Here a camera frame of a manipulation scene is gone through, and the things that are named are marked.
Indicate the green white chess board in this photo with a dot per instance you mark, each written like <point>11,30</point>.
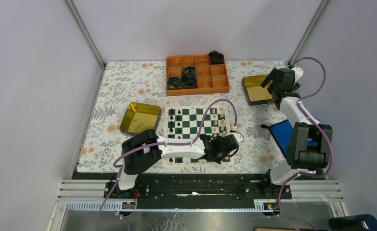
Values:
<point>184,123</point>

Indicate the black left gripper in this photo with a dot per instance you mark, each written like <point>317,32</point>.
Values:
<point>218,159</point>

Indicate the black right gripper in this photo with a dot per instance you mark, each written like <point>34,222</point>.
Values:
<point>272,76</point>

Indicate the rolled dark tie top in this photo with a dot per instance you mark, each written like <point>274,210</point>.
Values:
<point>216,58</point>

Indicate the left gold tin box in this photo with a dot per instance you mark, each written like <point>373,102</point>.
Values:
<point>140,117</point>

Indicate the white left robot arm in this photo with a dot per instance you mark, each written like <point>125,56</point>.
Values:
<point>145,149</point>

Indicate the right gold tin box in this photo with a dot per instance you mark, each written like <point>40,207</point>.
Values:
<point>255,94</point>

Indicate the floral table mat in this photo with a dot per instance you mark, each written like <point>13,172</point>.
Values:
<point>144,82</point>

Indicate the rolled dark tie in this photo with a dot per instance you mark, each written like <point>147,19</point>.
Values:
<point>188,78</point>
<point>216,58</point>
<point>174,83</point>

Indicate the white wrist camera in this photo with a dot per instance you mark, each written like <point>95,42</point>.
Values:
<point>238,136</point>
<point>298,72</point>

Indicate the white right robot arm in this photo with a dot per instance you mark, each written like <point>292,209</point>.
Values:
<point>309,147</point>

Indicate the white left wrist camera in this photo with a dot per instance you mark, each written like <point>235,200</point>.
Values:
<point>238,136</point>

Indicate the blue cloth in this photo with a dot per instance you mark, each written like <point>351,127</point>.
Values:
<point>281,133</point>

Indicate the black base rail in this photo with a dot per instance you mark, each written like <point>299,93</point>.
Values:
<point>199,191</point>

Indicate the rolled dark tie middle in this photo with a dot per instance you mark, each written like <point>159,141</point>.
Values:
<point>188,78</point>

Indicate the orange wooden compartment tray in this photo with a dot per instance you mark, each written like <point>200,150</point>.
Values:
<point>211,79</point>

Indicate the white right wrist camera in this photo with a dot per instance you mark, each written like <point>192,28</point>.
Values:
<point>298,72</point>

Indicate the aluminium frame rail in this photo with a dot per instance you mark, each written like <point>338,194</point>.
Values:
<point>314,191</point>

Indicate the rolled dark tie left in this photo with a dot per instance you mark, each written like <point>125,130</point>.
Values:
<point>174,83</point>

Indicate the gold tin box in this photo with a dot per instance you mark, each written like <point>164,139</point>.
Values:
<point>255,94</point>
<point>140,117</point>

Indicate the dark cylinder bottle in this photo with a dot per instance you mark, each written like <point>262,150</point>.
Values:
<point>362,222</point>

